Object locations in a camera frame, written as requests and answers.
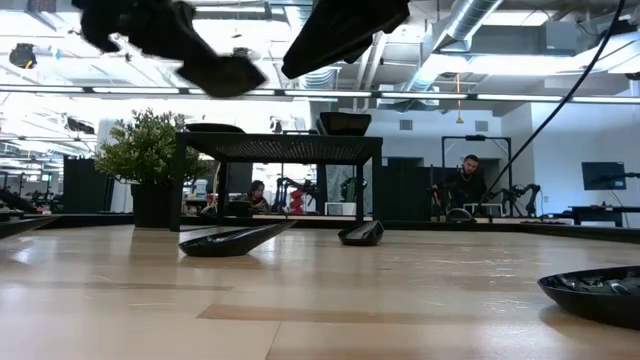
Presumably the green potted plant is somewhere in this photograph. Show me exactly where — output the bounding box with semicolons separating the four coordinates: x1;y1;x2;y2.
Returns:
93;108;216;230

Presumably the long black cable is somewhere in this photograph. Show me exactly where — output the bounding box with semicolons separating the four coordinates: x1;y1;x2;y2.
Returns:
472;0;627;219

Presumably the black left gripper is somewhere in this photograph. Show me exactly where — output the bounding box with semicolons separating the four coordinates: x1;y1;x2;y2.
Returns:
72;0;267;99

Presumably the black glossy round dish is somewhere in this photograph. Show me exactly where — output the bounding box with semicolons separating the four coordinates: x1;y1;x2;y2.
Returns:
537;264;640;331

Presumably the silver ventilation duct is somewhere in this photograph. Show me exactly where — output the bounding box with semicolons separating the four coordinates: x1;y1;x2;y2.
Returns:
284;0;351;91
404;0;504;94

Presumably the yellow hanging pendant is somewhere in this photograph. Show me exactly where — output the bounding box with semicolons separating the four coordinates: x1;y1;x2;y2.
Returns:
453;73;465;126

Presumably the low black desk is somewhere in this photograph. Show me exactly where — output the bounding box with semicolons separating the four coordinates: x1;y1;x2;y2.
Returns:
569;204;640;227

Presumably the dark wall monitor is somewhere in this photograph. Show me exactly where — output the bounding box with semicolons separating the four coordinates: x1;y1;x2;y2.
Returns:
581;161;628;192

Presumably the black perforated metal shelf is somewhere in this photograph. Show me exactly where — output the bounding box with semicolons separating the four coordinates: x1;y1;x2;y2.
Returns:
169;131;385;233

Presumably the person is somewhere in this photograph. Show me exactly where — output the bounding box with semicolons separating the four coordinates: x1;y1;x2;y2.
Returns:
243;179;272;214
432;153;489;216

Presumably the black partition panel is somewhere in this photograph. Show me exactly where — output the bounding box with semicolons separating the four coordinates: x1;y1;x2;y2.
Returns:
382;164;441;221
63;156;115;215

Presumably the black tall frame stand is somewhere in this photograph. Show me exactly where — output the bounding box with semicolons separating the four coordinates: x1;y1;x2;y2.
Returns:
440;134;514;211

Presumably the long white light strip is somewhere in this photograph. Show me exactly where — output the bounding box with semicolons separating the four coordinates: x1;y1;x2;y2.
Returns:
0;85;640;105

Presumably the small white table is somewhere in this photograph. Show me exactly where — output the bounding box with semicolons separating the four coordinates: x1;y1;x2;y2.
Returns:
462;202;504;217

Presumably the black aluminium table frame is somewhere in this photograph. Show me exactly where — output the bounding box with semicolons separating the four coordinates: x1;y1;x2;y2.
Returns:
19;213;640;246

